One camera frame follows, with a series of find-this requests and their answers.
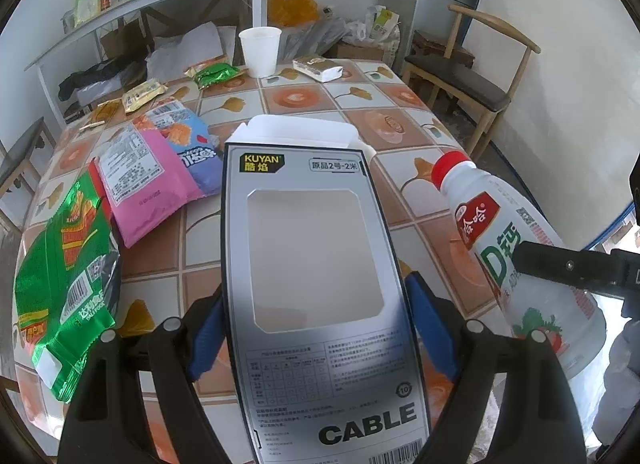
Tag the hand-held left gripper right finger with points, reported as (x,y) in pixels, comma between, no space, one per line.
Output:
(427,324)

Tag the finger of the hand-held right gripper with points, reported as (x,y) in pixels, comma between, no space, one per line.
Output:
(565,264)

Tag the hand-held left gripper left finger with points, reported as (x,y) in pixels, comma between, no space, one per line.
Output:
(207,339)

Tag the white plastic bottle red cap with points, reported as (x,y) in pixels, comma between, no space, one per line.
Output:
(540,314)

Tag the silver cardboard box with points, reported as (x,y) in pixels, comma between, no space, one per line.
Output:
(325,369)

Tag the large green snack packet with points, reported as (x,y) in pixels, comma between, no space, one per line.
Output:
(65,264)

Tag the person's grey clothing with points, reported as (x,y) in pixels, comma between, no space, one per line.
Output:
(617,384)

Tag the pink snack packet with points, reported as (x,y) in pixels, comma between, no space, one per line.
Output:
(145,194)

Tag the blue snack packet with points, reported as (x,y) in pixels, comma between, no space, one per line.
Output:
(192,148)

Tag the wooden chair dark cushion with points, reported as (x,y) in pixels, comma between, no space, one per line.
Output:
(450,76)

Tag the small brown snack packet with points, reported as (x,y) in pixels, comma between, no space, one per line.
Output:
(107,111)

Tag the yellow snack packet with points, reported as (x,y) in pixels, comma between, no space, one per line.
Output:
(142,95)

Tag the brown wooden stool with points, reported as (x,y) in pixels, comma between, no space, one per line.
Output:
(440,41)

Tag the wooden chair dark seat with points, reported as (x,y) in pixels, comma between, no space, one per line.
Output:
(25,148)

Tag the small green snack packet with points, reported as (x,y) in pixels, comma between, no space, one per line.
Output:
(215,75)

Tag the small white silver box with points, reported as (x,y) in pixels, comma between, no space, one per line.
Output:
(317,68)

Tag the black cloth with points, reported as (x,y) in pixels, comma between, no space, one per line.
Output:
(100,76)

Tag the white paper cup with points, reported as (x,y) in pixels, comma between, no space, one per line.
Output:
(260,51)

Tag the white cloth bundle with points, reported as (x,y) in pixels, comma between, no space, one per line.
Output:
(190,43)

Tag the white bag green print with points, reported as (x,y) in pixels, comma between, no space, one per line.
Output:
(382,23)

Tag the grey plastic bag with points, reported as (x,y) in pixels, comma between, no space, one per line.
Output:
(310,36)

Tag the yellow plastic bag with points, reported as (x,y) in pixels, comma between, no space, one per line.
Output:
(292,8)

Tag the green food packet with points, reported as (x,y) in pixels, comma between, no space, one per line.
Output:
(87,6)

